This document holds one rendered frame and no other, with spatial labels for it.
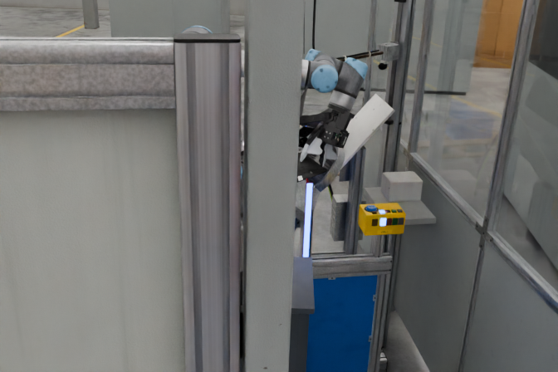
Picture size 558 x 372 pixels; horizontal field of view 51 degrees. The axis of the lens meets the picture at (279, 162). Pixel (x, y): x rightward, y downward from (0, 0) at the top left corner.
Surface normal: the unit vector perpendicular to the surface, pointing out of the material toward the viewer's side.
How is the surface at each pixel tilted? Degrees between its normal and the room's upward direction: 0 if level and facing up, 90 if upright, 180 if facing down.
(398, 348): 0
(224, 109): 90
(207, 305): 90
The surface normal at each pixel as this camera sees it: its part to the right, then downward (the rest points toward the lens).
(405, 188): 0.15, 0.37
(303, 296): 0.03, -0.93
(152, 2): -0.06, 0.37
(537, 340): -0.99, 0.03
